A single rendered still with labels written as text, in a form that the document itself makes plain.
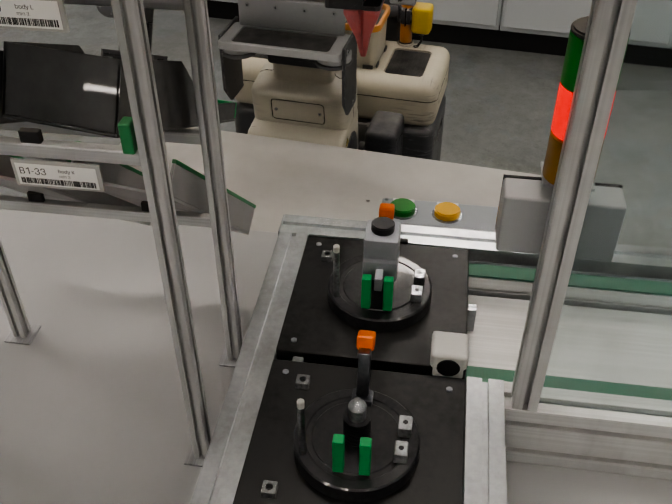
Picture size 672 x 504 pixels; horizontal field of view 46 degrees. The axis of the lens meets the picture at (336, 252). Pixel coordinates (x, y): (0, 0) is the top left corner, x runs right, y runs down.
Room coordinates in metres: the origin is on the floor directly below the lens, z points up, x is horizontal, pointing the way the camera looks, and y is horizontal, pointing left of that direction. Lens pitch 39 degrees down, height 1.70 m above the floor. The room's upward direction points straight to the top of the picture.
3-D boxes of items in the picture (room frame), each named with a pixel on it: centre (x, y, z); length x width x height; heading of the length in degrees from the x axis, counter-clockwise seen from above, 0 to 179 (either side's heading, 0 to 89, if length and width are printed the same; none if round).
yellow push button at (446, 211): (1.00, -0.17, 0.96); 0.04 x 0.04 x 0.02
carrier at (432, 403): (0.55, -0.02, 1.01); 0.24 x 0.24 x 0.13; 82
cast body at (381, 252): (0.79, -0.06, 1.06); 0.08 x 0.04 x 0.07; 172
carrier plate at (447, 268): (0.80, -0.06, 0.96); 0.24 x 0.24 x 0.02; 82
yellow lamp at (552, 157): (0.66, -0.23, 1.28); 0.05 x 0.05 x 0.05
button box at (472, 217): (1.00, -0.17, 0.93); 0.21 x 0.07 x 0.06; 82
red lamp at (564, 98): (0.66, -0.23, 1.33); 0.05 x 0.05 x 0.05
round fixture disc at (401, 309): (0.80, -0.06, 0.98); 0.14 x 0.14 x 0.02
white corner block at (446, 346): (0.69, -0.14, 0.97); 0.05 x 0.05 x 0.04; 82
